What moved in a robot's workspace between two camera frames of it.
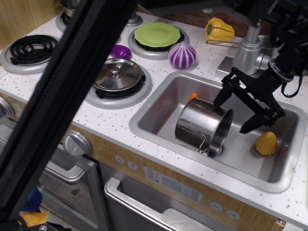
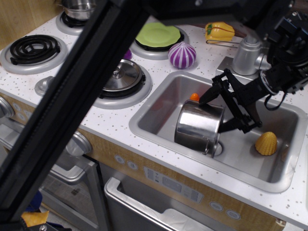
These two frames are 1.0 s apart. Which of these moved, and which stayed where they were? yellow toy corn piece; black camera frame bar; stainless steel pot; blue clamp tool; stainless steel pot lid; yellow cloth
Moved: black camera frame bar; stainless steel pot
Stayed: yellow cloth; yellow toy corn piece; blue clamp tool; stainless steel pot lid
